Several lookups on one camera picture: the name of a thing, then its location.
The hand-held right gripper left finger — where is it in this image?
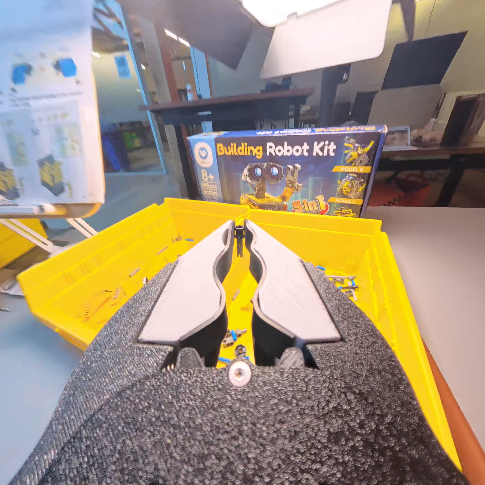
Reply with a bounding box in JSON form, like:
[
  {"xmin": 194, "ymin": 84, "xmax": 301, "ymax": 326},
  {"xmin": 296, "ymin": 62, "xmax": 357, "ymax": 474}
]
[{"xmin": 138, "ymin": 221, "xmax": 236, "ymax": 367}]

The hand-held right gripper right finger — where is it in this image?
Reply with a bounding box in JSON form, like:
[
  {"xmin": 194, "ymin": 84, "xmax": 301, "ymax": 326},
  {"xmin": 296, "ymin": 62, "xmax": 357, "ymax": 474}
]
[{"xmin": 244, "ymin": 220, "xmax": 342, "ymax": 367}]

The yellow storage bin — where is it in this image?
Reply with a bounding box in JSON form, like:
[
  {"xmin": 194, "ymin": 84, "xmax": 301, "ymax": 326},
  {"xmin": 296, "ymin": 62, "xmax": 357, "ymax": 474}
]
[
  {"xmin": 0, "ymin": 219, "xmax": 49, "ymax": 270},
  {"xmin": 17, "ymin": 198, "xmax": 235, "ymax": 351},
  {"xmin": 218, "ymin": 208, "xmax": 464, "ymax": 472}
]

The heap of grey blue pins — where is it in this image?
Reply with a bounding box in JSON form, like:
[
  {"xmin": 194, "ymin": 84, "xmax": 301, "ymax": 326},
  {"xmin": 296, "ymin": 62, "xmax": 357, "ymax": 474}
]
[{"xmin": 316, "ymin": 264, "xmax": 359, "ymax": 302}]

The robot kit box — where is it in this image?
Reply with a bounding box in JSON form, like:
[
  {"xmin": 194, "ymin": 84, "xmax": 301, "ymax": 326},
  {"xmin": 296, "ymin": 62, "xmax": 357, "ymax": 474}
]
[{"xmin": 187, "ymin": 125, "xmax": 388, "ymax": 219}]

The adjacent grey table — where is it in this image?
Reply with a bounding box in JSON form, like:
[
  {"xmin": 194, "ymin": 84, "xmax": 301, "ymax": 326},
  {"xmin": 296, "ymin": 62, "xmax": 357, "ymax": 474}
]
[{"xmin": 363, "ymin": 206, "xmax": 485, "ymax": 485}]

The instruction booklet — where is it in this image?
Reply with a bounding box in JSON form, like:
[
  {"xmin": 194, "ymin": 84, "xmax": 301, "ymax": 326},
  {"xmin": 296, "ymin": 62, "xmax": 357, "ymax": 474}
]
[{"xmin": 0, "ymin": 0, "xmax": 106, "ymax": 207}]

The studio light panel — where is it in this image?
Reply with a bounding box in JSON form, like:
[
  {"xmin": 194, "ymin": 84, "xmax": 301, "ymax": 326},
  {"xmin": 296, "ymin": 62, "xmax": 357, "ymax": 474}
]
[{"xmin": 117, "ymin": 0, "xmax": 395, "ymax": 81}]

